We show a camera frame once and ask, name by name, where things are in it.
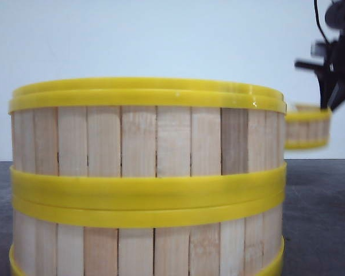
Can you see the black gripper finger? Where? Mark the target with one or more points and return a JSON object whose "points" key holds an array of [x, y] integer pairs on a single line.
{"points": [[327, 86], [337, 96]]}

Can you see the wooden steamer basket yellow rims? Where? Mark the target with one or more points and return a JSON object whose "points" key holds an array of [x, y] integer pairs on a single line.
{"points": [[147, 146]]}

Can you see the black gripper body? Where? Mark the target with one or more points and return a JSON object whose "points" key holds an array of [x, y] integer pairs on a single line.
{"points": [[332, 70]]}

